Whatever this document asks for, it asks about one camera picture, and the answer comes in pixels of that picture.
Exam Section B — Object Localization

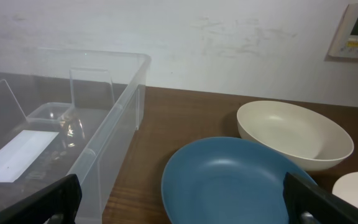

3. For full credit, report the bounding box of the cream deep bowl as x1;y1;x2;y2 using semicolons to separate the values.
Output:
236;100;354;171

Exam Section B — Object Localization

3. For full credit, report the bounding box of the blue bowl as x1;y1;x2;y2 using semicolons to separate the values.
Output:
161;137;312;224

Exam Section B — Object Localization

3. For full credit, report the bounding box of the clear plastic storage bin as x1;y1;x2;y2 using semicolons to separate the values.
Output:
0;49;151;223

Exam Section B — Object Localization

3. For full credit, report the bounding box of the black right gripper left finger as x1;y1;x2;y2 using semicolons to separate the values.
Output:
0;174;82;224

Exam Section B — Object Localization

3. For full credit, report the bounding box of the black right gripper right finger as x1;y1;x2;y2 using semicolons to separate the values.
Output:
283;172;358;224

